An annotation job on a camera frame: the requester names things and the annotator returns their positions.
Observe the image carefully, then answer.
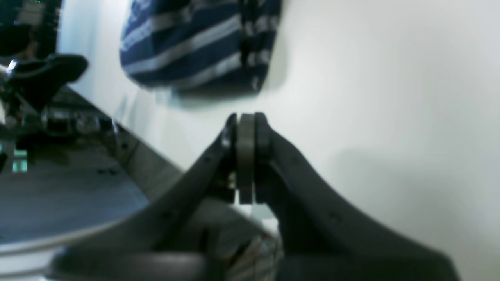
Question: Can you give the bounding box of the right gripper black finger pair image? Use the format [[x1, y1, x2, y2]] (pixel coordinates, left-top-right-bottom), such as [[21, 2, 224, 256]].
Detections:
[[4, 54, 89, 112]]

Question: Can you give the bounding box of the navy white striped T-shirt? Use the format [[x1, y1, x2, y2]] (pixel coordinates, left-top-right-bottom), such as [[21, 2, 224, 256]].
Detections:
[[119, 0, 284, 92]]

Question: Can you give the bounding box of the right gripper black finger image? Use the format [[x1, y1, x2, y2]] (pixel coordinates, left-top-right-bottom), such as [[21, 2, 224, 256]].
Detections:
[[47, 114, 238, 281], [239, 113, 459, 281]]

